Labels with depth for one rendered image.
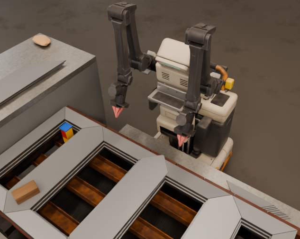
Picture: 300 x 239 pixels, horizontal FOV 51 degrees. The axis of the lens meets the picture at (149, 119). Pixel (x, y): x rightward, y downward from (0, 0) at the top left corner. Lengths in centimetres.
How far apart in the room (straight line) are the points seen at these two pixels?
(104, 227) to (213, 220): 52
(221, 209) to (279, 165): 150
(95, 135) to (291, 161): 189
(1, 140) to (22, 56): 71
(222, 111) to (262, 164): 96
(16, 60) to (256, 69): 281
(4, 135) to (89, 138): 50
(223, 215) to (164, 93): 80
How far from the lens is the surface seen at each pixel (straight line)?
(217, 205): 167
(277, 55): 450
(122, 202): 165
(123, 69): 173
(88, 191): 194
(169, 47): 176
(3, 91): 213
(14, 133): 207
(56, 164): 187
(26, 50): 253
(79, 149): 191
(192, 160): 205
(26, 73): 223
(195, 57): 142
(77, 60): 230
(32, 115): 209
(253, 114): 347
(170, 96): 193
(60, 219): 188
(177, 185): 173
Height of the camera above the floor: 228
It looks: 44 degrees down
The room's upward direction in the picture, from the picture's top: 1 degrees counter-clockwise
